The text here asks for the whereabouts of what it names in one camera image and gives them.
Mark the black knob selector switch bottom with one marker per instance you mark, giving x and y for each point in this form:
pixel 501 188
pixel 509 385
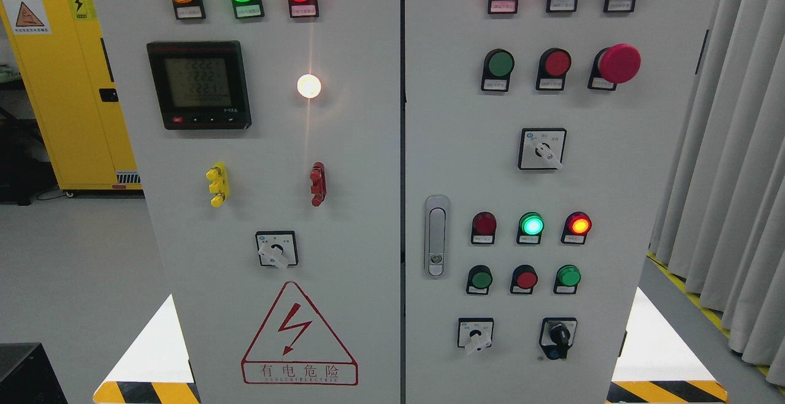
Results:
pixel 557 336

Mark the grey curtain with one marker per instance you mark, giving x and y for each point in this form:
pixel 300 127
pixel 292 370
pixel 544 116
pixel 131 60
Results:
pixel 720 226

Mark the grey cabinet door handle lock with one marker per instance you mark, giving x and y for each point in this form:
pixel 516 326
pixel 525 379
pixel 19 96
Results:
pixel 436 210

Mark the red push button lower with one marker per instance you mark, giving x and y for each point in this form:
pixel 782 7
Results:
pixel 524 279

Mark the red test terminal block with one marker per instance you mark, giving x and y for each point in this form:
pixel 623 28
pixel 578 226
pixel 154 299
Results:
pixel 318 183

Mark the yellow black striped cabinet base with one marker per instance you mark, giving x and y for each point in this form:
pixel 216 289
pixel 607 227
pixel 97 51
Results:
pixel 619 392

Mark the yellow safety storage cabinet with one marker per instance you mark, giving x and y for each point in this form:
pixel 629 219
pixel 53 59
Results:
pixel 64 65

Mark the green push button second row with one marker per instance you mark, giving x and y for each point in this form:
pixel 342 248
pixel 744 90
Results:
pixel 498 65

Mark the right door upper selector switch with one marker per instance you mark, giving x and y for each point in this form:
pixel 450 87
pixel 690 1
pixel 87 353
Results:
pixel 541 149

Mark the green push button lower left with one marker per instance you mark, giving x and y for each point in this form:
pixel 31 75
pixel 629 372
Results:
pixel 479 280

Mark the red push button second row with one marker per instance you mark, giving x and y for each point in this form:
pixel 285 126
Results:
pixel 553 66

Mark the red lit indicator lamp lower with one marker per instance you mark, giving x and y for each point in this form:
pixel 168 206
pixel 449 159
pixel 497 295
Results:
pixel 576 228

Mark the yellow test terminal block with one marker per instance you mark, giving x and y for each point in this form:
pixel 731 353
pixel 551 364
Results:
pixel 218 177

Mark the green lit indicator lamp lower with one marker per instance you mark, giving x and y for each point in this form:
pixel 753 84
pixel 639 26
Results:
pixel 530 228

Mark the white lit indicator lamp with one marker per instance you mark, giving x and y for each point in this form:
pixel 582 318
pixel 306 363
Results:
pixel 309 86

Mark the black digital power meter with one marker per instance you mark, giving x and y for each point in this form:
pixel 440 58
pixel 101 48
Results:
pixel 200 85

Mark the white knob selector switch bottom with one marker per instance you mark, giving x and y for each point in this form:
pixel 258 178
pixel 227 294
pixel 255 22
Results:
pixel 475 334

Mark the red electric hazard warning sticker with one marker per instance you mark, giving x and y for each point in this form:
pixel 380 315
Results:
pixel 295 345

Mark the black box bottom left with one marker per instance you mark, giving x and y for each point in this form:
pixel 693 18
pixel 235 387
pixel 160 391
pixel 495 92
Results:
pixel 27 375

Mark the red emergency stop mushroom button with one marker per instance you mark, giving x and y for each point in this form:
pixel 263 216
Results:
pixel 612 66

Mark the green push button lower right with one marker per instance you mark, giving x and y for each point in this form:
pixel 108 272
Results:
pixel 567 280

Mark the grey electrical control cabinet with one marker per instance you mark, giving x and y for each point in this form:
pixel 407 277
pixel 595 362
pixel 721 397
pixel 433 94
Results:
pixel 401 117

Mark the dark red indicator lamp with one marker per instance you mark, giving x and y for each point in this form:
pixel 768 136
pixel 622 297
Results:
pixel 484 228

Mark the left door rotary selector switch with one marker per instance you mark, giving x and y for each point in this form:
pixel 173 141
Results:
pixel 277 249

